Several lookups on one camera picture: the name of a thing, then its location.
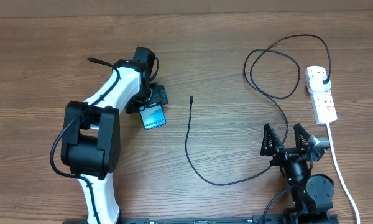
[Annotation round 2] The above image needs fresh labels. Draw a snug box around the white power strip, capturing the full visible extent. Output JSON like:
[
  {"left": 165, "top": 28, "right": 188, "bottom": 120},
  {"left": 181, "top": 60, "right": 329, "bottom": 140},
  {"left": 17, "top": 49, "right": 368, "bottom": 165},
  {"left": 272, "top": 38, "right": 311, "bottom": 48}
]
[{"left": 305, "top": 65, "right": 338, "bottom": 125}]

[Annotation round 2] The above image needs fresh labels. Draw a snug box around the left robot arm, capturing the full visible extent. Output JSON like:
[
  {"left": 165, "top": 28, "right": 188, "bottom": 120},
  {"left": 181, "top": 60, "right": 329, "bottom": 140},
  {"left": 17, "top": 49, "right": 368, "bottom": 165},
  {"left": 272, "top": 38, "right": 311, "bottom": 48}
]
[{"left": 53, "top": 47, "right": 168, "bottom": 223}]

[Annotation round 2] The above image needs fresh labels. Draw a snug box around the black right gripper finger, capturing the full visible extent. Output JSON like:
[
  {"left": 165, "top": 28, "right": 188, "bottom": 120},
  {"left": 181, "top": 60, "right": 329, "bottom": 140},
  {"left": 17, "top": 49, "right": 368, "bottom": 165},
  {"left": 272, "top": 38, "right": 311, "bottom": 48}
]
[
  {"left": 293, "top": 123, "right": 311, "bottom": 149},
  {"left": 260, "top": 123, "right": 283, "bottom": 156}
]

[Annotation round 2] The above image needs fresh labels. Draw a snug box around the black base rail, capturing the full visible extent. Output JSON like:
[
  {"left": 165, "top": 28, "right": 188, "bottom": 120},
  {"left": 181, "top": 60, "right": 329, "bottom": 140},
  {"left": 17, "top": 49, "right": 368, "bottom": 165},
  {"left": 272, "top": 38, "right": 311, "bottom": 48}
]
[{"left": 63, "top": 214, "right": 339, "bottom": 224}]

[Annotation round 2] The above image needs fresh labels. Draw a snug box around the white power strip cord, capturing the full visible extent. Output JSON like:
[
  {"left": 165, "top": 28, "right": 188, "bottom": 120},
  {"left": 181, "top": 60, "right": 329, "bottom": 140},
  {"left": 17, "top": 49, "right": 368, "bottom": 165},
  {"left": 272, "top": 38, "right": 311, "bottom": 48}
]
[{"left": 325, "top": 123, "right": 361, "bottom": 224}]

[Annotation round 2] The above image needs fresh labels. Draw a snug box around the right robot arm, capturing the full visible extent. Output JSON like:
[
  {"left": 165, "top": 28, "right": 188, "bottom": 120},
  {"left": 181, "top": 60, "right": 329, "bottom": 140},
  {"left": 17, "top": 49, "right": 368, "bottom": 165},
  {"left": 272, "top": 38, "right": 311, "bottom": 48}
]
[{"left": 253, "top": 123, "right": 339, "bottom": 224}]

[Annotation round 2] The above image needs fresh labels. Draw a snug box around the black USB charging cable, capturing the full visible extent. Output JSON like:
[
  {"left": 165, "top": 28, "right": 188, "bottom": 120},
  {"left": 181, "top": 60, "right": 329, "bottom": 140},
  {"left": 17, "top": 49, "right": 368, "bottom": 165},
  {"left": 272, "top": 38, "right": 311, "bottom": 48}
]
[{"left": 184, "top": 34, "right": 332, "bottom": 187}]

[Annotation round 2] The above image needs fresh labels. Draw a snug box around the white charger plug adapter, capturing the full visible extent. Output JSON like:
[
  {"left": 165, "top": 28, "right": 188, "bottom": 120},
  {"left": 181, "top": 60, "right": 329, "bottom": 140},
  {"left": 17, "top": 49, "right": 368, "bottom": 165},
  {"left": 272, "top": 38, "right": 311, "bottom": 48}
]
[{"left": 307, "top": 77, "right": 332, "bottom": 94}]

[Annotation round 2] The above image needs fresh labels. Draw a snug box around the blue Galaxy smartphone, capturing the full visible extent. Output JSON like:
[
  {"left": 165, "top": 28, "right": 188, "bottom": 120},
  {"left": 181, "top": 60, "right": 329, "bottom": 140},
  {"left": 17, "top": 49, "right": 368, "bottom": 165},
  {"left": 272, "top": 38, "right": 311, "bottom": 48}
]
[{"left": 140, "top": 105, "right": 167, "bottom": 130}]

